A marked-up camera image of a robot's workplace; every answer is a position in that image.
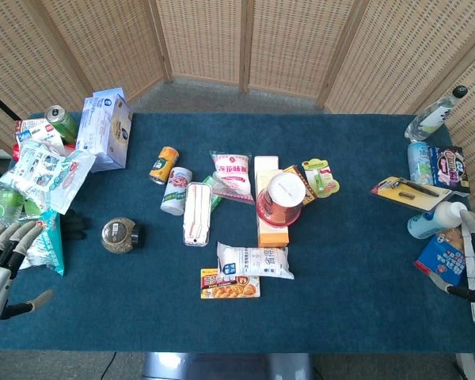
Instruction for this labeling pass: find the blue bottle white cap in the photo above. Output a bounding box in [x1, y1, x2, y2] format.
[407, 200, 469, 240]

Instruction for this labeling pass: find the green wrapped pack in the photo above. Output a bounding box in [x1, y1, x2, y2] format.
[202, 175, 225, 214]

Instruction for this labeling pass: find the blue table cloth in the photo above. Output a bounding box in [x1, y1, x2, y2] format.
[0, 112, 475, 354]

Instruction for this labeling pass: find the brown small snack box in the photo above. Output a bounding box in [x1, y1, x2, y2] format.
[282, 165, 317, 206]

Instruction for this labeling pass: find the teal tissue pack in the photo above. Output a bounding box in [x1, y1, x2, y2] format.
[18, 209, 66, 277]

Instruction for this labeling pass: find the cream orange box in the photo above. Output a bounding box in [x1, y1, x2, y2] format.
[253, 155, 291, 248]

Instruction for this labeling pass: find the white blue carton box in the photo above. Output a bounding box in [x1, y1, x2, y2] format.
[75, 88, 134, 173]

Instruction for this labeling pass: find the red lidded cup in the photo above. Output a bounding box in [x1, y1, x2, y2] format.
[255, 172, 307, 227]

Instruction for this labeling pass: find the red white snack packet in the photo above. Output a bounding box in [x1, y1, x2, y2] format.
[14, 117, 65, 154]

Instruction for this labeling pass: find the light blue drink can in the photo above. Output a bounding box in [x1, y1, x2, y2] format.
[407, 141, 435, 186]

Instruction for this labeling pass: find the white red sugar bag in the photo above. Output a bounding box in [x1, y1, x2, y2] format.
[210, 150, 255, 206]

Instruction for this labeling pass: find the green bottles plastic pack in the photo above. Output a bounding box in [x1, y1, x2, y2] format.
[0, 185, 48, 234]

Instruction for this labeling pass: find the razor on yellow card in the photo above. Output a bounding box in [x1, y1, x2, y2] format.
[370, 177, 454, 212]

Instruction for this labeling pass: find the woven folding screen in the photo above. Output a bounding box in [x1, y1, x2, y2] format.
[0, 0, 475, 217]

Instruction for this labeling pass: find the yellow curry box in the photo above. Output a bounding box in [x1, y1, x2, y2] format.
[199, 268, 261, 300]

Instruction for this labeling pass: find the round glass spice jar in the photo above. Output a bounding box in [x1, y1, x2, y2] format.
[101, 218, 145, 253]

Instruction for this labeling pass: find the clear bottle black cap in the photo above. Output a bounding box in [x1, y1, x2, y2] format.
[404, 85, 469, 143]

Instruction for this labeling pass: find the white teal wipes pack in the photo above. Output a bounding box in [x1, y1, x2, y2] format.
[0, 140, 97, 215]

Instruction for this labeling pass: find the lip balm blister card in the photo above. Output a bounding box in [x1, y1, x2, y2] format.
[301, 158, 341, 199]

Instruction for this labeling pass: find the blue snack packet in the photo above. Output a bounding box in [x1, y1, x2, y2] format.
[414, 228, 469, 287]

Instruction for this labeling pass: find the green drink can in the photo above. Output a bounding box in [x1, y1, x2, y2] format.
[44, 104, 80, 145]

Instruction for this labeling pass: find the white red milk can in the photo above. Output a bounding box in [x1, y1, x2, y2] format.
[160, 166, 193, 216]

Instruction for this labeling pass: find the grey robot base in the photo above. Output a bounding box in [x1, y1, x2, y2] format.
[142, 351, 314, 380]

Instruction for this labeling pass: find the orange yellow drink can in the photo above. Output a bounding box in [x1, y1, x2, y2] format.
[149, 146, 181, 186]

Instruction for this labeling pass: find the white salt bag blue label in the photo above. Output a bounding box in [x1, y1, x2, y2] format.
[215, 241, 295, 280]

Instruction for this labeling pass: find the clear toothbrush pack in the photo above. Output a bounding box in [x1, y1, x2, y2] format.
[182, 181, 213, 247]

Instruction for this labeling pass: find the dark purple snack box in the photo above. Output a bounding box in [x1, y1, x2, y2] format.
[427, 146, 471, 195]

